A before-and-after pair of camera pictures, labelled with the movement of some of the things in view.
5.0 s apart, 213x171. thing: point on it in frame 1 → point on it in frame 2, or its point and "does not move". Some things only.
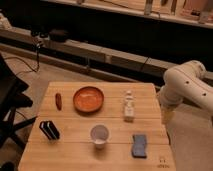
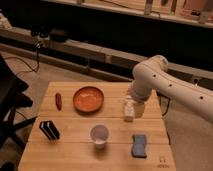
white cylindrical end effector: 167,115 → 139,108
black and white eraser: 49,129 does not move
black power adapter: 58,35 does not move
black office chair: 11,99 does not move
